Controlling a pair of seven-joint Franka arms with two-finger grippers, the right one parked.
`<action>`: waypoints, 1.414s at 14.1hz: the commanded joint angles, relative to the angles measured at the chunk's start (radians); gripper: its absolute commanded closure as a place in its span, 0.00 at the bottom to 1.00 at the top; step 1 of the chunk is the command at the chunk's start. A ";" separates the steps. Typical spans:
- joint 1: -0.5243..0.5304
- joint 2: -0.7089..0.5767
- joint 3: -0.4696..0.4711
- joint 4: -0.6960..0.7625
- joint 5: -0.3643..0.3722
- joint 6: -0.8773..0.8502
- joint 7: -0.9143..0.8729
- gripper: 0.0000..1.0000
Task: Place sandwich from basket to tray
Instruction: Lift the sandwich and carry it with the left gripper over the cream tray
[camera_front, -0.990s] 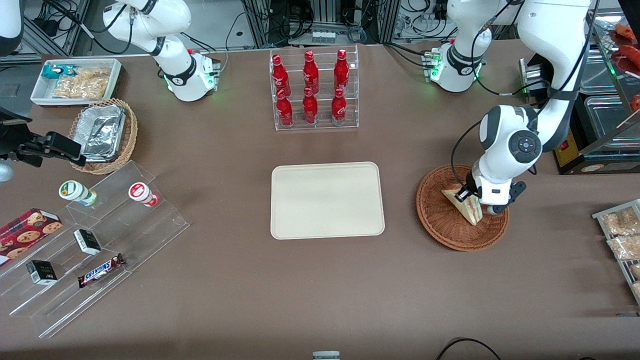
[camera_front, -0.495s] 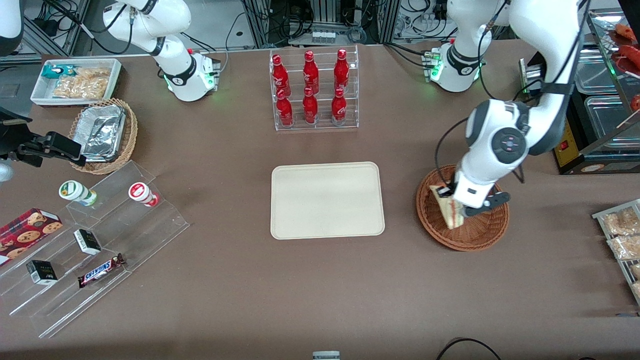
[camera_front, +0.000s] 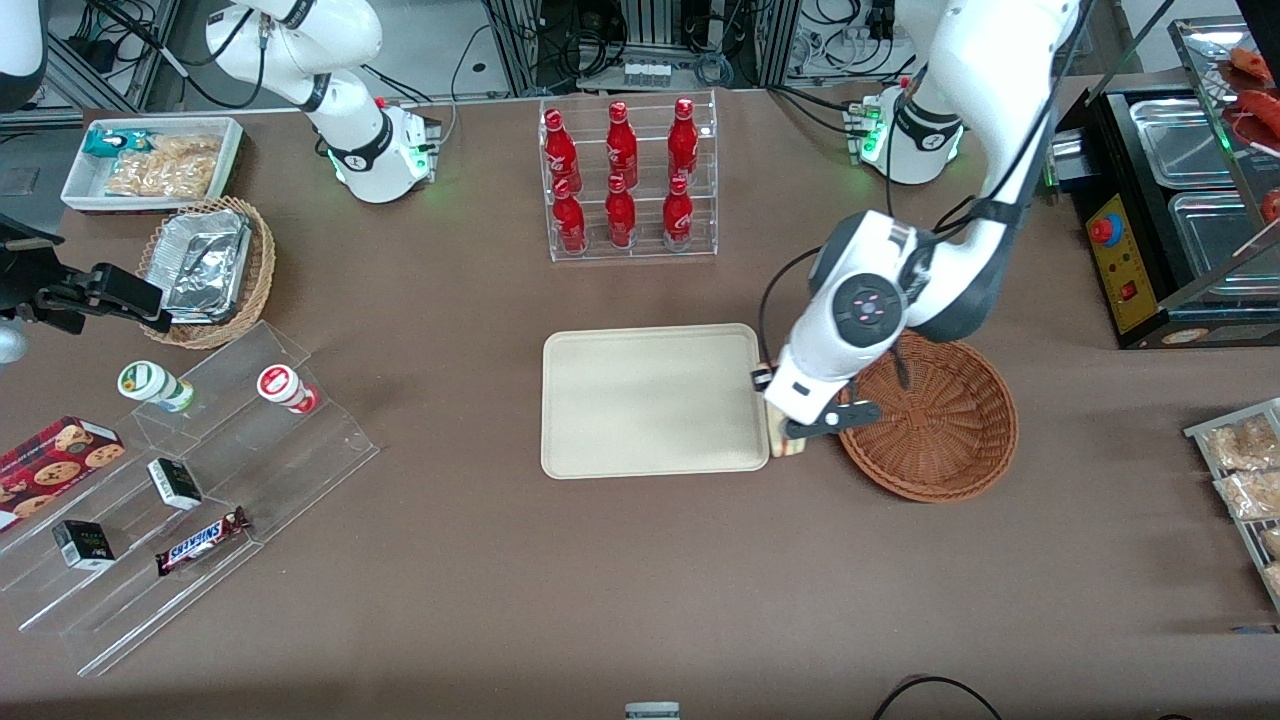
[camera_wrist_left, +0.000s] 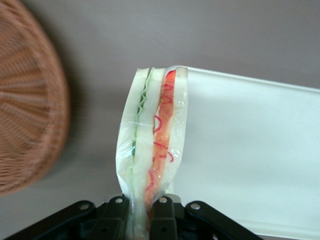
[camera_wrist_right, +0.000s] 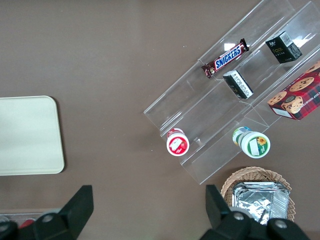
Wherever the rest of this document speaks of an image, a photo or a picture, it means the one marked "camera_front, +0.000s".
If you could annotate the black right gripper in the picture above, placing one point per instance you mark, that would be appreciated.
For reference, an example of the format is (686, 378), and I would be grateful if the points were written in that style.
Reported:
(62, 297)

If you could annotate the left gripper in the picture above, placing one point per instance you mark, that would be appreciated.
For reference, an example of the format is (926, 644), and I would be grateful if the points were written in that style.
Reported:
(761, 377)

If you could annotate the triangular sandwich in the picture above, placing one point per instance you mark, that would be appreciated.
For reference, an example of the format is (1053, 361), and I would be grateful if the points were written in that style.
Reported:
(780, 446)

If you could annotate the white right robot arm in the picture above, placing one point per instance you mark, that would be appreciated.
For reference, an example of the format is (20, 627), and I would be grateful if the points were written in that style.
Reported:
(350, 150)

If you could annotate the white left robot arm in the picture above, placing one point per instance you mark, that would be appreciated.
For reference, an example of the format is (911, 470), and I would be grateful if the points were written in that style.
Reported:
(1000, 100)

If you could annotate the beige plastic tray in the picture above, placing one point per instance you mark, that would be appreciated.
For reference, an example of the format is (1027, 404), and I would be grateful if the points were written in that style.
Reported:
(655, 400)

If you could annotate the light wicker basket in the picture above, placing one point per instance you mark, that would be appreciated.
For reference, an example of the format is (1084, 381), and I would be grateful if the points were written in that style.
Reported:
(258, 270)

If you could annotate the brown wicker basket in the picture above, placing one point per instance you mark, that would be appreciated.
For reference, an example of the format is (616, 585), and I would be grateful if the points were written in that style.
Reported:
(940, 430)

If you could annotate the green lid drink cup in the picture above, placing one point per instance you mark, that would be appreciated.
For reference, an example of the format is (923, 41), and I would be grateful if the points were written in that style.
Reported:
(150, 383)

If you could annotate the aluminium foil container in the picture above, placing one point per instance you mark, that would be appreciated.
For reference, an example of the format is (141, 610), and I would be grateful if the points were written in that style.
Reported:
(205, 265)

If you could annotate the white rectangular bin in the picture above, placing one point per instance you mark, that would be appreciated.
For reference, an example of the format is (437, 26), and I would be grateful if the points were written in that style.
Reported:
(80, 185)

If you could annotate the clear bag of crackers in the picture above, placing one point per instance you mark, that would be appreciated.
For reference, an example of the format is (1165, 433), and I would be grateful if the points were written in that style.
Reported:
(165, 170)

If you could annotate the teal snack packet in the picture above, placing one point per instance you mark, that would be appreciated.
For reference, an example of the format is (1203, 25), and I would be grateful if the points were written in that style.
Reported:
(105, 143)

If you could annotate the red cookie box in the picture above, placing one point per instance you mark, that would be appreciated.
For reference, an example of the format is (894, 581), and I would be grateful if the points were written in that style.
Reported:
(55, 465)

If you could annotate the clear acrylic bottle rack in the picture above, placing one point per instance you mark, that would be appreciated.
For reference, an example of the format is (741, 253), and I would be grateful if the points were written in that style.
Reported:
(650, 250)

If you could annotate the red soda bottle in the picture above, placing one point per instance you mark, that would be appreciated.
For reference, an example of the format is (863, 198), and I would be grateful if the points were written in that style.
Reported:
(558, 150)
(683, 140)
(620, 215)
(569, 222)
(678, 215)
(621, 145)

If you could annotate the small black box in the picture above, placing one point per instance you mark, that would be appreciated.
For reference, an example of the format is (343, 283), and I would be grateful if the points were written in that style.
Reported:
(83, 545)
(175, 483)

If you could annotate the red lid drink cup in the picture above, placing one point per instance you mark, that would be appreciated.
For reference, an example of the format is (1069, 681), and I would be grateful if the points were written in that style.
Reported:
(280, 385)

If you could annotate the clear acrylic stepped display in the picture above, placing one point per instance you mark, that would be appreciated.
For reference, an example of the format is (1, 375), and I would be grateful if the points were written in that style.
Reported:
(250, 470)

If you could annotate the Snickers chocolate bar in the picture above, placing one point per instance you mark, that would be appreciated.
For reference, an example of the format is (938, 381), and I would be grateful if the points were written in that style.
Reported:
(200, 540)

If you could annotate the small grey device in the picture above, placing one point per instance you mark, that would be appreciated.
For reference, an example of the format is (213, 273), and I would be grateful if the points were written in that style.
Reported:
(652, 711)

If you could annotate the red emergency button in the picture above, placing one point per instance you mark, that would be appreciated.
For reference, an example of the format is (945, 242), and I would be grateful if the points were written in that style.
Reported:
(1105, 230)

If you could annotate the black food warmer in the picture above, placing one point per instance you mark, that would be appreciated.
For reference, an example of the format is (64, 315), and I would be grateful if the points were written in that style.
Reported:
(1140, 210)

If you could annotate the grey snack rack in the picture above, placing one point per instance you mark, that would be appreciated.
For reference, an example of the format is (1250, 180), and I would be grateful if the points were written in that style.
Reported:
(1200, 430)

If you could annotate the steel warmer pan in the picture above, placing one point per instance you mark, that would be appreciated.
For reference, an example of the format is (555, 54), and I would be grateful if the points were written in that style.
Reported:
(1180, 140)
(1215, 245)

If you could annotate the clear bag of snacks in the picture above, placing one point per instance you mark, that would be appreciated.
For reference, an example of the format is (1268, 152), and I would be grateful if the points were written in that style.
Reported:
(1250, 495)
(1240, 445)

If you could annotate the aluminium frame rack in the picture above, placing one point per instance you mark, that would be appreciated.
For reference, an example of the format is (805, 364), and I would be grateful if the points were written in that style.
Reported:
(650, 30)

